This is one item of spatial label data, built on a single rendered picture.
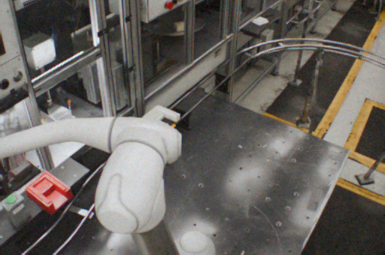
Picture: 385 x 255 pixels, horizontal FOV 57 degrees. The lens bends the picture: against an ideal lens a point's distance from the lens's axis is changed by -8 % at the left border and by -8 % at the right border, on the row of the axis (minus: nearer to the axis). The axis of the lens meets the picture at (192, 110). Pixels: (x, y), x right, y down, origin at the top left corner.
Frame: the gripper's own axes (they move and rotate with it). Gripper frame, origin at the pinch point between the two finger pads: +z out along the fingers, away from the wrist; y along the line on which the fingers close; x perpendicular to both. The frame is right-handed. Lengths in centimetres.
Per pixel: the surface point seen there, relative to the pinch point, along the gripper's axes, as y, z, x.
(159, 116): -88, 25, 2
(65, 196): -19.0, 19.8, 6.8
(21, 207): -1.2, 12.3, 3.0
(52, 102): -47, 4, -29
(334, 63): -365, 112, 36
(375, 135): -261, 112, 107
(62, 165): -31.3, 21.0, -8.8
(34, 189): -11.5, 15.5, -2.5
